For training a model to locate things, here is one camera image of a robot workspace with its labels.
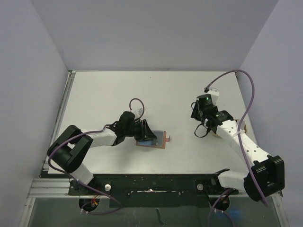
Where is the aluminium front rail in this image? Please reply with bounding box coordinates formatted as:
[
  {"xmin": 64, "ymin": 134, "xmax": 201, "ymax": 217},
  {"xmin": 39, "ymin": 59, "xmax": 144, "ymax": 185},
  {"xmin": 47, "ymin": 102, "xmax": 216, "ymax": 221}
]
[{"xmin": 29, "ymin": 175, "xmax": 223, "ymax": 200}]

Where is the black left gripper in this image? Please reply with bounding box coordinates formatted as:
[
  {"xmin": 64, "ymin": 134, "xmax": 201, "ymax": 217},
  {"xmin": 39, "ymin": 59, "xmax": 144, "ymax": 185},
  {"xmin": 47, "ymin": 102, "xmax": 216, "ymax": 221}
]
[{"xmin": 124, "ymin": 119, "xmax": 156, "ymax": 141}]

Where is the beige oval tray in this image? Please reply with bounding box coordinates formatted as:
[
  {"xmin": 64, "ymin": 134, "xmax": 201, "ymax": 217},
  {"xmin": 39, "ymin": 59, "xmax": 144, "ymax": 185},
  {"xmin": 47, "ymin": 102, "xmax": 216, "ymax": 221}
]
[{"xmin": 212, "ymin": 119, "xmax": 248, "ymax": 138}]

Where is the black credit card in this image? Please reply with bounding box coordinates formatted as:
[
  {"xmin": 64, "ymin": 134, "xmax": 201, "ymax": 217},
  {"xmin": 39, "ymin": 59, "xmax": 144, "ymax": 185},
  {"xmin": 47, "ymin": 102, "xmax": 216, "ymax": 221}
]
[{"xmin": 152, "ymin": 131, "xmax": 164, "ymax": 147}]

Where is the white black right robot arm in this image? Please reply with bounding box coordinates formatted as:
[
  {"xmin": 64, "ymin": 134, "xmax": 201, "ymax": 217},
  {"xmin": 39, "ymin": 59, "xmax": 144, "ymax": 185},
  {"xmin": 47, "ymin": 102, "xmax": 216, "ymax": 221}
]
[{"xmin": 191, "ymin": 94, "xmax": 285, "ymax": 201}]

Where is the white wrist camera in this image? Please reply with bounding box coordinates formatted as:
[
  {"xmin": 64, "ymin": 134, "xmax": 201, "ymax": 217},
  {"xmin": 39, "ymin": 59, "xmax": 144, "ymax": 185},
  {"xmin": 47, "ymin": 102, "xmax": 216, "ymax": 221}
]
[
  {"xmin": 131, "ymin": 108, "xmax": 143, "ymax": 118},
  {"xmin": 207, "ymin": 88, "xmax": 219, "ymax": 105}
]

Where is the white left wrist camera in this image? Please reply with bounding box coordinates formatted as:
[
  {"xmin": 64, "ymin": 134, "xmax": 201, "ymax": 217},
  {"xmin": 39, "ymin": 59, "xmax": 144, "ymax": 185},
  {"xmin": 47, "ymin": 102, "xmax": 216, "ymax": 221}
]
[{"xmin": 131, "ymin": 108, "xmax": 143, "ymax": 118}]

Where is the brown leather card holder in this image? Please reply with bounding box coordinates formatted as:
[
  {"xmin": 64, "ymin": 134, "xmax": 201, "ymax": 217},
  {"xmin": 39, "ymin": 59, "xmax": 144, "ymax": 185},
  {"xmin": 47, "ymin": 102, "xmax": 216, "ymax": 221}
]
[{"xmin": 136, "ymin": 130, "xmax": 171, "ymax": 149}]

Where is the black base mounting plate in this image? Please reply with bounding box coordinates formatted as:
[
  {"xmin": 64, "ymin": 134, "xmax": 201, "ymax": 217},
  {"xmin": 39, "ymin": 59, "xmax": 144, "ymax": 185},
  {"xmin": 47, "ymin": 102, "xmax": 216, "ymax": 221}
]
[{"xmin": 68, "ymin": 173, "xmax": 226, "ymax": 208}]

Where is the aluminium rail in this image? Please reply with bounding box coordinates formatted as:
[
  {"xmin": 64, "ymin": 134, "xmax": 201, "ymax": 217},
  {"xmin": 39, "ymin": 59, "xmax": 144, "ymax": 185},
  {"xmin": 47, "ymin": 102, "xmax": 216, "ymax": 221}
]
[
  {"xmin": 50, "ymin": 70, "xmax": 76, "ymax": 145},
  {"xmin": 29, "ymin": 175, "xmax": 223, "ymax": 200}
]

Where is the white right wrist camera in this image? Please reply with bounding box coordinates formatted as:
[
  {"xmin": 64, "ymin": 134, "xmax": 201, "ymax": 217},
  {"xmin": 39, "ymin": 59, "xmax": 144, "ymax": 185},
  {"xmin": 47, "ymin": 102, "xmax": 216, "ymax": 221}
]
[{"xmin": 207, "ymin": 88, "xmax": 219, "ymax": 105}]

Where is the aluminium left side rail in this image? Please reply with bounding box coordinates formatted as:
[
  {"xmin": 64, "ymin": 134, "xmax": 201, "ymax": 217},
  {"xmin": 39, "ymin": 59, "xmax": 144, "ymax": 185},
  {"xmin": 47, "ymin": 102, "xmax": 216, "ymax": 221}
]
[{"xmin": 50, "ymin": 70, "xmax": 76, "ymax": 145}]

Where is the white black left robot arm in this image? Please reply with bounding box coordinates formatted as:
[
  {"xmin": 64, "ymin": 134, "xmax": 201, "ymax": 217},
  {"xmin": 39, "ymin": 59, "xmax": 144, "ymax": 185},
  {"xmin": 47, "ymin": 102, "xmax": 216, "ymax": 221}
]
[{"xmin": 47, "ymin": 111, "xmax": 157, "ymax": 194}]

